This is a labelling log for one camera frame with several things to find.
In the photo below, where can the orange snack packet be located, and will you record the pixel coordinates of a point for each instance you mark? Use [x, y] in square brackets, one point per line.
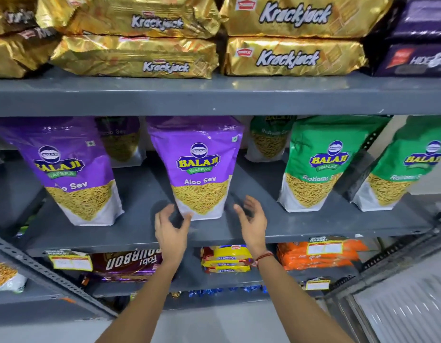
[293, 250]
[313, 263]

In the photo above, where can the yellow biscuit packet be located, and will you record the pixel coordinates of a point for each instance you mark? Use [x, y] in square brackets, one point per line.
[229, 252]
[234, 262]
[227, 269]

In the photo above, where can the person's left forearm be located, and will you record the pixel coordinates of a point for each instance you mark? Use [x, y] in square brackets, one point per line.
[141, 303]

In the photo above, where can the white corrugated panel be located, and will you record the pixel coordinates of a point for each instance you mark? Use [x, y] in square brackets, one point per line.
[406, 310]

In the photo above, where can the person's left thumb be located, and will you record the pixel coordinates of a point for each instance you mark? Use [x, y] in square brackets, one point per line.
[186, 223]

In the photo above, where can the red thread wristband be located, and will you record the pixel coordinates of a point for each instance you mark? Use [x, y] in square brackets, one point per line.
[265, 258]

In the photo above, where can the purple snack bag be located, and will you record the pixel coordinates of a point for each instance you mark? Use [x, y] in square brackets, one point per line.
[122, 139]
[199, 164]
[70, 167]

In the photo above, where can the white snack bag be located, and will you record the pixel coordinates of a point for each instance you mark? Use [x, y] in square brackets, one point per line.
[6, 276]

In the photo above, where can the person's right forearm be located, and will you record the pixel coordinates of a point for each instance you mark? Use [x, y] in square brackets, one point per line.
[299, 303]

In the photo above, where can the person's left hand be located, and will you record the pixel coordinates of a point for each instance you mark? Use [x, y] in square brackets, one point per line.
[169, 239]

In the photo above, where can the row of shiny blue packets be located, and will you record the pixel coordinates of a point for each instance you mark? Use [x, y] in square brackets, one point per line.
[213, 292]

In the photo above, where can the brown biscuit packet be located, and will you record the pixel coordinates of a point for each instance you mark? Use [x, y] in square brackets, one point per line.
[131, 266]

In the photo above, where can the grey metal shelf rack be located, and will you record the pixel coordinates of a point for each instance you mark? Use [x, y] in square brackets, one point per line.
[206, 98]

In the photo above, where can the stack of gold biscuit packets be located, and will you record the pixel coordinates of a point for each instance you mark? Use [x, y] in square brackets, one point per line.
[170, 32]

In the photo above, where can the person's right thumb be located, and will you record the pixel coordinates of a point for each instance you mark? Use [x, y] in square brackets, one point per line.
[241, 214]

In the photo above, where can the dark purple biscuit packet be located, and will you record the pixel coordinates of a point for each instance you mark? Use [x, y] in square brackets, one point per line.
[409, 58]
[417, 17]

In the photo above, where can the green snack bag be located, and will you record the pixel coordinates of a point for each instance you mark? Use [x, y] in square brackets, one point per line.
[324, 164]
[402, 167]
[268, 139]

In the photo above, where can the person's right hand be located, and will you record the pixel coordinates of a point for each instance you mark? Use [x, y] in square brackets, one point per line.
[256, 233]

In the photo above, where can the yellow shelf price label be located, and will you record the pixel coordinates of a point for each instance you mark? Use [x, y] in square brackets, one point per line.
[70, 261]
[324, 247]
[317, 284]

